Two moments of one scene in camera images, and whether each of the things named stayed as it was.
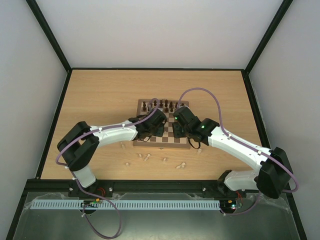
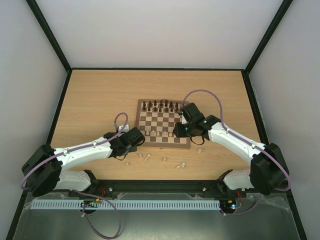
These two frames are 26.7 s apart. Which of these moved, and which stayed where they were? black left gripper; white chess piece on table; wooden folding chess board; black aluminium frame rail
Moved: black left gripper
Stayed: black aluminium frame rail; wooden folding chess board; white chess piece on table
